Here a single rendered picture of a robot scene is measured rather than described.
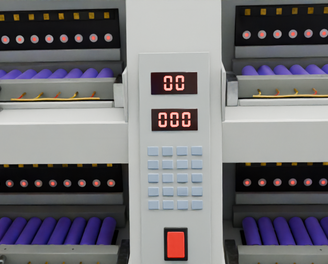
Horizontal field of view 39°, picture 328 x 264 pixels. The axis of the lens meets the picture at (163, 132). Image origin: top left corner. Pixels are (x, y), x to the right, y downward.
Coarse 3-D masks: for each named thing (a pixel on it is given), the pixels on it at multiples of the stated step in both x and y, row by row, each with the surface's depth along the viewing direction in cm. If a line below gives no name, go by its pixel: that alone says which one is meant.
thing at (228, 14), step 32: (0, 0) 67; (32, 0) 66; (64, 0) 66; (96, 0) 66; (224, 0) 65; (256, 0) 65; (288, 0) 65; (320, 0) 64; (224, 32) 65; (224, 64) 65; (128, 192) 67; (224, 192) 66
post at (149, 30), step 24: (144, 0) 46; (168, 0) 46; (192, 0) 45; (216, 0) 45; (144, 24) 46; (168, 24) 46; (192, 24) 46; (216, 24) 46; (144, 48) 46; (168, 48) 46; (192, 48) 46; (216, 48) 46; (216, 72) 46; (216, 96) 46; (216, 120) 46; (216, 144) 46; (216, 168) 46; (216, 192) 46; (216, 216) 46; (216, 240) 47
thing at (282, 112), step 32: (256, 32) 62; (288, 32) 62; (320, 32) 62; (256, 64) 61; (288, 64) 61; (320, 64) 60; (224, 96) 45; (256, 96) 51; (288, 96) 51; (320, 96) 51; (224, 128) 46; (256, 128) 46; (288, 128) 46; (320, 128) 46; (224, 160) 47; (256, 160) 47; (288, 160) 47; (320, 160) 47
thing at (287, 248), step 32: (256, 192) 64; (288, 192) 63; (320, 192) 63; (224, 224) 64; (256, 224) 62; (288, 224) 62; (320, 224) 61; (224, 256) 56; (256, 256) 53; (288, 256) 53; (320, 256) 53
